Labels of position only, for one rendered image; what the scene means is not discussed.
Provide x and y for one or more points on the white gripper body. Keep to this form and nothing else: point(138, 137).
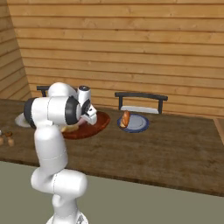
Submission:
point(92, 114)

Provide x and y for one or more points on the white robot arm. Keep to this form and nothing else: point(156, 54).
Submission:
point(49, 145)

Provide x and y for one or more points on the pink sausage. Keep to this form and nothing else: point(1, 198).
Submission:
point(82, 120)

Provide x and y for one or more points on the red-brown round bowl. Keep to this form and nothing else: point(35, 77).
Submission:
point(94, 127)

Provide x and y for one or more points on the tan bun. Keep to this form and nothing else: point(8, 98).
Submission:
point(70, 128)

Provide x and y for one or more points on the orange-brown bun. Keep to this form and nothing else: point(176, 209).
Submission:
point(126, 119)

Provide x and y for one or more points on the blue-rimmed grey plate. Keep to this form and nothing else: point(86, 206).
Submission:
point(137, 124)

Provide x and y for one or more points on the white plate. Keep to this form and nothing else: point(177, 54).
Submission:
point(20, 120)

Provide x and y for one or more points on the black chair with white seat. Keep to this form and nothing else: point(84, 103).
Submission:
point(141, 96)

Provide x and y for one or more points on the tan shaker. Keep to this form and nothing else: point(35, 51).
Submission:
point(1, 141)
point(11, 142)

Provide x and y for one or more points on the dark brown shaker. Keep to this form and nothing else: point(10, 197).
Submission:
point(8, 134)

